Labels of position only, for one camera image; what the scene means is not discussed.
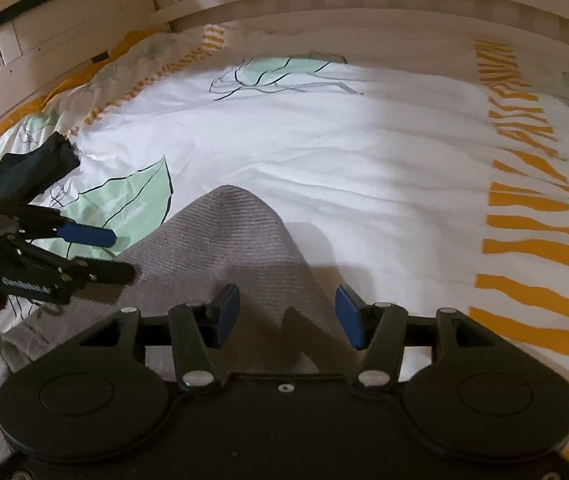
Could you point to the leaf printed white bed sheet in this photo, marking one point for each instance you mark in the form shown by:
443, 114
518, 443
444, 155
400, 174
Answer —
364, 160

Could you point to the grey knitted hooded dress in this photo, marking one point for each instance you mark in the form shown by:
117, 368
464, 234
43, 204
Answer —
244, 240

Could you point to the wooden bed frame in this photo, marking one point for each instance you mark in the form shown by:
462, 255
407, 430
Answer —
364, 5

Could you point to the black folded cloth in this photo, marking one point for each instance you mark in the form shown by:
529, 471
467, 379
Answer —
39, 165

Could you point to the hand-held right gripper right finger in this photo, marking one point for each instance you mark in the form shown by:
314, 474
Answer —
350, 315

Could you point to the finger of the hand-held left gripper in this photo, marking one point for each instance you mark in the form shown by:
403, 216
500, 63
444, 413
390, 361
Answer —
89, 236
109, 272

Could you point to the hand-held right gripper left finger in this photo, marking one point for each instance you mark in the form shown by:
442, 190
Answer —
227, 312

